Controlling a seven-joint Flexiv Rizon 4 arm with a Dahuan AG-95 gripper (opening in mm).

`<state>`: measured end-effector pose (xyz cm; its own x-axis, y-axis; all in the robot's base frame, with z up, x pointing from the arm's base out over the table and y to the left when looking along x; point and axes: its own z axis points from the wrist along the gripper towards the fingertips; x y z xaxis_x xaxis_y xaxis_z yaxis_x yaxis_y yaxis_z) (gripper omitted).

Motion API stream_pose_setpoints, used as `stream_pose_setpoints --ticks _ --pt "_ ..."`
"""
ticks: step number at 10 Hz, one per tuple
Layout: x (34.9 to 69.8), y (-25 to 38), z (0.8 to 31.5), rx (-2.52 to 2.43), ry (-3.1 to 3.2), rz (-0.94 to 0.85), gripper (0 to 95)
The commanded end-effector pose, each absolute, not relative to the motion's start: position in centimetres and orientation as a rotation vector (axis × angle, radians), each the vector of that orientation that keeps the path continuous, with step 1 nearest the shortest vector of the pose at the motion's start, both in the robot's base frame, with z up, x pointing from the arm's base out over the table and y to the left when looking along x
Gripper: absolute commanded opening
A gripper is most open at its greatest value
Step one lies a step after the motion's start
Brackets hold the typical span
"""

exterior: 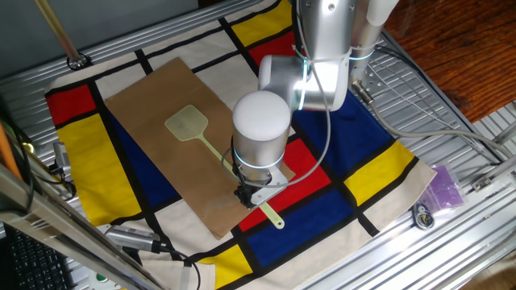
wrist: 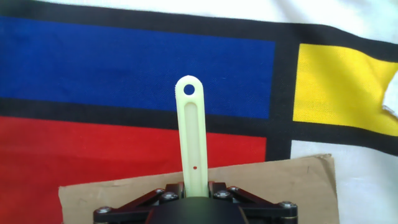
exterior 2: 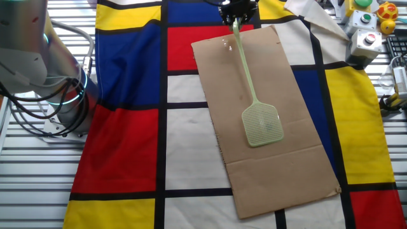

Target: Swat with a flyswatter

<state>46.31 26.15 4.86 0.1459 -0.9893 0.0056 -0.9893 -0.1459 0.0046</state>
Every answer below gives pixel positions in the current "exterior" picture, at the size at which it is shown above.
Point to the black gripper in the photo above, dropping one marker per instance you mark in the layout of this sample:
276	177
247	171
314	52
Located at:
243	190

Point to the pale green plastic flyswatter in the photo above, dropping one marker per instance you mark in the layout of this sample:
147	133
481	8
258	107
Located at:
187	123

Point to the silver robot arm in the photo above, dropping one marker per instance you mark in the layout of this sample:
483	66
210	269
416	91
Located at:
262	121

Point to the colour-block patterned cloth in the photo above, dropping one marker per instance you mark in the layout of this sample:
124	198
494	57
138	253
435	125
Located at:
342	133

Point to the brown cardboard sheet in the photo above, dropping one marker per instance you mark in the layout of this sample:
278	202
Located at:
161	92

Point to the grey box green button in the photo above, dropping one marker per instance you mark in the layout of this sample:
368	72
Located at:
101	282

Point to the small black silver gadget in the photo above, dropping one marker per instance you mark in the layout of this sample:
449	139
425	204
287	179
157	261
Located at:
423	217

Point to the purple zip bag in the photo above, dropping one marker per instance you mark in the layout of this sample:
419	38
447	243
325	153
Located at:
443	189

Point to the black keyboard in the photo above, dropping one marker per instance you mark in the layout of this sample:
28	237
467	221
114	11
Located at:
36	266

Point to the orange pole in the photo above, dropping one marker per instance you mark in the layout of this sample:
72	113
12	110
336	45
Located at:
8	155

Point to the wrist camera on silver bracket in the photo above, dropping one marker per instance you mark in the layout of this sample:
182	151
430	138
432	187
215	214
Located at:
266	193

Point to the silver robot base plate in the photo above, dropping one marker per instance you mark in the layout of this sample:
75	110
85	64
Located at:
373	82

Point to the aluminium frame beam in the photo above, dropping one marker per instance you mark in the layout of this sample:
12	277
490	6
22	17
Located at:
60	225

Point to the small silver camera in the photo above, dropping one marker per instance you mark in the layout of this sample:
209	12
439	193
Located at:
61	155

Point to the aluminium corner bracket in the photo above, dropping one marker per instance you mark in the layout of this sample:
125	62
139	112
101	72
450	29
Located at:
481	184

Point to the brass camera pole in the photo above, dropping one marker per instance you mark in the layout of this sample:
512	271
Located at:
60	34

